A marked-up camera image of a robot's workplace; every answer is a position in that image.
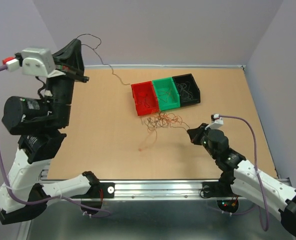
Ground orange grey black wires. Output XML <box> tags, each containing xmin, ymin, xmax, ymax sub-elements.
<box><xmin>139</xmin><ymin>111</ymin><xmax>191</xmax><ymax>152</ymax></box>

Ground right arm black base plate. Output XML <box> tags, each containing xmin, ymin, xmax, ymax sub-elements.
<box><xmin>197</xmin><ymin>179</ymin><xmax>237</xmax><ymax>199</ymax></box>

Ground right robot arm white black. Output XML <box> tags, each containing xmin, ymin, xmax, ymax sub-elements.
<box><xmin>187</xmin><ymin>123</ymin><xmax>296</xmax><ymax>237</ymax></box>

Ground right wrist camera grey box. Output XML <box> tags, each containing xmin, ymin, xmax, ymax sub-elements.
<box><xmin>205</xmin><ymin>113</ymin><xmax>224</xmax><ymax>130</ymax></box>

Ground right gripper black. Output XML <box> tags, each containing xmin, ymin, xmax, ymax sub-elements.
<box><xmin>187</xmin><ymin>122</ymin><xmax>217</xmax><ymax>160</ymax></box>

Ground grey wire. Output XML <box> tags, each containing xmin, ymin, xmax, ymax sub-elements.
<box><xmin>176</xmin><ymin>80</ymin><xmax>197</xmax><ymax>101</ymax></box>

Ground aluminium mounting rail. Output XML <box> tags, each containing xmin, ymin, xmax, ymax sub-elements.
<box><xmin>27</xmin><ymin>177</ymin><xmax>296</xmax><ymax>201</ymax></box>

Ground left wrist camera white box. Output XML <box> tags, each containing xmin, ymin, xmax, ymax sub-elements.
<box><xmin>2</xmin><ymin>47</ymin><xmax>66</xmax><ymax>78</ymax></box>

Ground green plastic bin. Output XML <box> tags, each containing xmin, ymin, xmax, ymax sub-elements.
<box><xmin>152</xmin><ymin>77</ymin><xmax>180</xmax><ymax>112</ymax></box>

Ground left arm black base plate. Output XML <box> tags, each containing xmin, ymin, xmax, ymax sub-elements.
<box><xmin>72</xmin><ymin>182</ymin><xmax>115</xmax><ymax>199</ymax></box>

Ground red plastic bin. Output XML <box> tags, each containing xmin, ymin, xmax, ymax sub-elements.
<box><xmin>131</xmin><ymin>81</ymin><xmax>159</xmax><ymax>117</ymax></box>

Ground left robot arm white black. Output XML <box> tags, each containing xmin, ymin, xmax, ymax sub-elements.
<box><xmin>0</xmin><ymin>38</ymin><xmax>100</xmax><ymax>225</ymax></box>

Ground black plastic bin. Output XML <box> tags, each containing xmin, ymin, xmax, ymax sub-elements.
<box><xmin>172</xmin><ymin>73</ymin><xmax>201</xmax><ymax>108</ymax></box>

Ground aluminium table edge frame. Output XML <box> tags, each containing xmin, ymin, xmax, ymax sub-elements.
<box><xmin>17</xmin><ymin>64</ymin><xmax>246</xmax><ymax>240</ymax></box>

